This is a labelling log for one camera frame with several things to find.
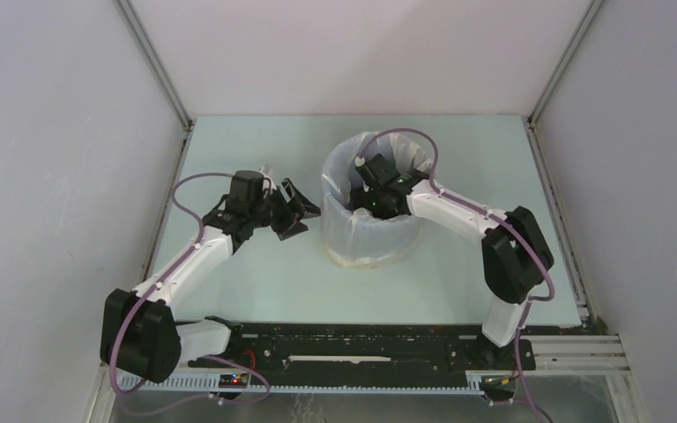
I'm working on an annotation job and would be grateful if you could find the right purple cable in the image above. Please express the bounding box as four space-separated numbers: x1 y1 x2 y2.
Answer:
357 127 557 423

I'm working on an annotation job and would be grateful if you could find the translucent yellowish trash bag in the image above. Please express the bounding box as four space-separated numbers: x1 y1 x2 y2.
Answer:
321 131 423 269

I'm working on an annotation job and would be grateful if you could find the left corner metal profile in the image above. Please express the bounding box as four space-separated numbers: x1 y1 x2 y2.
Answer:
114 0 193 131

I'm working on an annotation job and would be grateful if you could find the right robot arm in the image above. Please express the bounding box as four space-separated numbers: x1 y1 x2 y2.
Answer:
350 154 554 368

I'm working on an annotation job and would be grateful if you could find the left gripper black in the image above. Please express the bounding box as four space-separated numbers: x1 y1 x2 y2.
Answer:
249 179 324 241

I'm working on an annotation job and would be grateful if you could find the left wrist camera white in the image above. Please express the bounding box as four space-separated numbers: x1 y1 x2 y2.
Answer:
258 164 277 192

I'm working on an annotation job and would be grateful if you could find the small electronics board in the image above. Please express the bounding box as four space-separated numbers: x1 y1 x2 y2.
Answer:
218 374 249 389

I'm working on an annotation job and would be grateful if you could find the corner metal profile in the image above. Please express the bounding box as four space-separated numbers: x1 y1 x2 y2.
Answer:
114 0 193 131
527 0 608 127

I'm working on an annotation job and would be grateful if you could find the right corner metal profile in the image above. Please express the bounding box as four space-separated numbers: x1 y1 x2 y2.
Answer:
527 0 608 127

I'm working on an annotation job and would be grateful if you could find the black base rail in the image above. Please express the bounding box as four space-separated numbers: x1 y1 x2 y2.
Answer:
220 323 536 388

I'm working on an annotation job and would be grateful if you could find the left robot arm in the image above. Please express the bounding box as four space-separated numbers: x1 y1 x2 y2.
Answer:
100 170 321 383

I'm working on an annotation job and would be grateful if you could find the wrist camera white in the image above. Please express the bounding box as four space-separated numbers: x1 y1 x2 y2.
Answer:
258 164 277 192
354 156 377 192

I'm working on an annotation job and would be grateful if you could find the white cable duct strip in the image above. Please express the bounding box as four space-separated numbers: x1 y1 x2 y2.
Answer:
140 372 495 395

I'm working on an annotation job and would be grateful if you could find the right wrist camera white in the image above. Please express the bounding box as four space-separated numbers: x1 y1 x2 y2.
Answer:
354 156 377 192

